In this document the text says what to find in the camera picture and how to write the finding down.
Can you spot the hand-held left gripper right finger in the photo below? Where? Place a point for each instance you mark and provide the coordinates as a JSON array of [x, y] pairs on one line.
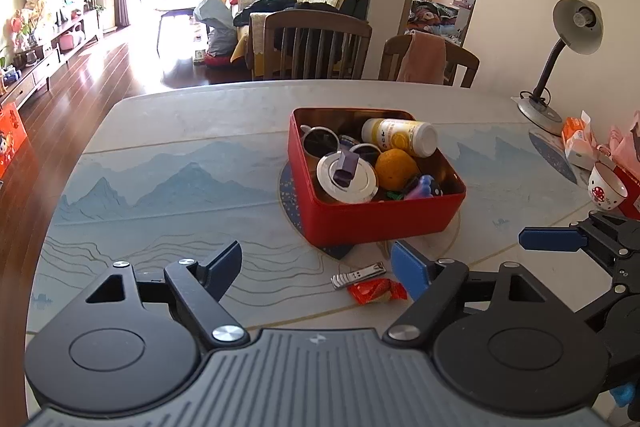
[[409, 268]]

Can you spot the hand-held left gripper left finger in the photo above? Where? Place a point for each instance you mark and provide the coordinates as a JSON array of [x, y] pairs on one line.
[[226, 261]]

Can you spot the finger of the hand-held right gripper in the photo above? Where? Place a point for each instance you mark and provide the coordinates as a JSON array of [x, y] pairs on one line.
[[550, 239]]

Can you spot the red snack packet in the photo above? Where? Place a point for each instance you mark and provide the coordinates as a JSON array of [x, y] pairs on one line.
[[372, 291]]

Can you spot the silver nail clipper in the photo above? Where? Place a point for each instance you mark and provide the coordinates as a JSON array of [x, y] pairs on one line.
[[357, 276]]

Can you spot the red tin box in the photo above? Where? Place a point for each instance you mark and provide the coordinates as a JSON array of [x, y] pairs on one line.
[[380, 219]]

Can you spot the round chrome tin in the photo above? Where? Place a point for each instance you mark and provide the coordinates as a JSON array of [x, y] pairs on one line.
[[364, 184]]

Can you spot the white yellow pill bottle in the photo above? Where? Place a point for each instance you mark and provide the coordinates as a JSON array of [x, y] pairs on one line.
[[400, 136]]

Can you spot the person's right hand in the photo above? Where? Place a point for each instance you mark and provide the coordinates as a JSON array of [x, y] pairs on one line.
[[624, 396]]

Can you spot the white mushroom print mug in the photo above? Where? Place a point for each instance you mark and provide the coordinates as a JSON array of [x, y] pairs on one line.
[[606, 192]]

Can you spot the small green candy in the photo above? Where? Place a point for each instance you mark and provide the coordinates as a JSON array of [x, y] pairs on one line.
[[395, 195]]

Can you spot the blue plastic toy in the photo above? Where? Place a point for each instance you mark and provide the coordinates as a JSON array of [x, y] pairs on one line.
[[420, 188]]

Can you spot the dark blue round coaster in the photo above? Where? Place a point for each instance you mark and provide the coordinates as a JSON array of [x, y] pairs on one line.
[[294, 212], [552, 157]]

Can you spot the landscape printed table mat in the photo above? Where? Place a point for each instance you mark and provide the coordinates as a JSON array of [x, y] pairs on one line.
[[150, 207]]

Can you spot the orange fruit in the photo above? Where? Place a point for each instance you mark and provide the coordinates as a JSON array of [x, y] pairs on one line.
[[396, 169]]

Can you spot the orange tissue packet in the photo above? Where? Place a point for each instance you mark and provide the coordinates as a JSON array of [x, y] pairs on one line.
[[577, 142]]

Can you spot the small purple packet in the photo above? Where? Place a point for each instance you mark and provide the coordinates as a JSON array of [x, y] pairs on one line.
[[345, 169]]

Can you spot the pink wrapped packet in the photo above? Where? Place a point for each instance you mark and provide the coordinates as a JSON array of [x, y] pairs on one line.
[[625, 142]]

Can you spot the dark round tin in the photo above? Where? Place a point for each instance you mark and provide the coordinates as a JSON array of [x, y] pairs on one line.
[[322, 142], [365, 151]]

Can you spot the wooden dining chair with towel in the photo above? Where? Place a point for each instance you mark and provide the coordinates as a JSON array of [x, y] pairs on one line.
[[462, 67]]

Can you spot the red floor cushion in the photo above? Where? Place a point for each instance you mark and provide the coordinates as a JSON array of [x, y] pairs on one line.
[[220, 60]]

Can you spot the pink towel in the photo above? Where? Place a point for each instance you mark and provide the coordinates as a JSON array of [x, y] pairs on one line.
[[422, 59]]

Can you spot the grey desk lamp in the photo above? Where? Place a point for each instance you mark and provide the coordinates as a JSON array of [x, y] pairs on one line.
[[575, 24]]

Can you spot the wide wooden dining chair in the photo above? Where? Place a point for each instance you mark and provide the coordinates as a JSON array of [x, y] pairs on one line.
[[320, 42]]

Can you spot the grey plastic bag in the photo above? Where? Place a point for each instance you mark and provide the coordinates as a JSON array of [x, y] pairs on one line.
[[215, 22]]

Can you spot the bed with printed blanket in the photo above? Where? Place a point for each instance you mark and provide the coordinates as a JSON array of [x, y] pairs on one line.
[[435, 19]]

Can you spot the orange gift box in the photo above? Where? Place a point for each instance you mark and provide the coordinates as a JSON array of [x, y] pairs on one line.
[[10, 137]]

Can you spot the pile of dark clothes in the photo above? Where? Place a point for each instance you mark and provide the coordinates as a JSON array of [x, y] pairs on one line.
[[270, 4]]

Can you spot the white coffee table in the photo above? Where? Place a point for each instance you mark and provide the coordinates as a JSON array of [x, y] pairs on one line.
[[177, 2]]

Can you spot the wooden tv cabinet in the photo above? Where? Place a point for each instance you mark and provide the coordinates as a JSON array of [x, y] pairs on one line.
[[45, 57]]

